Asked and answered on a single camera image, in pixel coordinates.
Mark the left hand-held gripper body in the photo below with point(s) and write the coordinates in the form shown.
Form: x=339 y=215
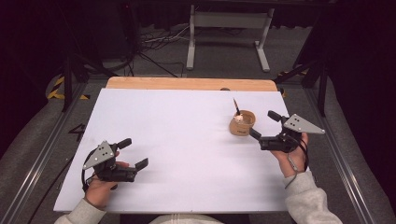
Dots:
x=99 y=155

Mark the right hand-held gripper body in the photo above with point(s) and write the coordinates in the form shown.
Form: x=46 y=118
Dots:
x=300 y=125

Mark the round wooden pen holder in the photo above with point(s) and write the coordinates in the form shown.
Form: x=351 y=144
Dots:
x=240 y=129

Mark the black pencil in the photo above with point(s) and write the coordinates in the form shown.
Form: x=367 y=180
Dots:
x=237 y=107

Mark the person's left hand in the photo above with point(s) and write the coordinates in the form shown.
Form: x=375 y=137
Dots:
x=96 y=194

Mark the person's right hand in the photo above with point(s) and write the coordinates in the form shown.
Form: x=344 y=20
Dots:
x=288 y=165

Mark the white board sheet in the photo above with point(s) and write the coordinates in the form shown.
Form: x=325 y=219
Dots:
x=186 y=140

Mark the person's torso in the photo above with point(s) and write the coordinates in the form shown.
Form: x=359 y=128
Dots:
x=185 y=219

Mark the yellow black floor tape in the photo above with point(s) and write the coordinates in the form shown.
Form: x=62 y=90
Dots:
x=56 y=92

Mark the aluminium floor rail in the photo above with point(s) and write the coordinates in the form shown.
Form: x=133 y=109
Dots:
x=40 y=158
x=339 y=155

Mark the white metal stand frame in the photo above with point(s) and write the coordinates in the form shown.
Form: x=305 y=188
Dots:
x=229 y=20

